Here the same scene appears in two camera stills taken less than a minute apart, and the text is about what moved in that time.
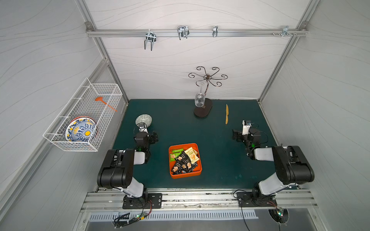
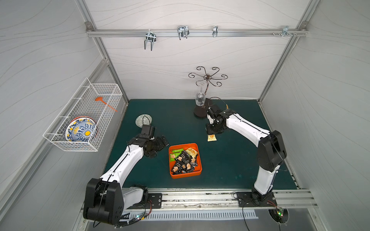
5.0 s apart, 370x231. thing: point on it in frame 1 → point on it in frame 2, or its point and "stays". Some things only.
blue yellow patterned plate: x=81 y=129 stays
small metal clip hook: x=215 y=32 stays
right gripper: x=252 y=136 → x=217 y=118
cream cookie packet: x=191 y=155 → x=211 y=137
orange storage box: x=186 y=146 stays
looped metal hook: x=183 y=31 stays
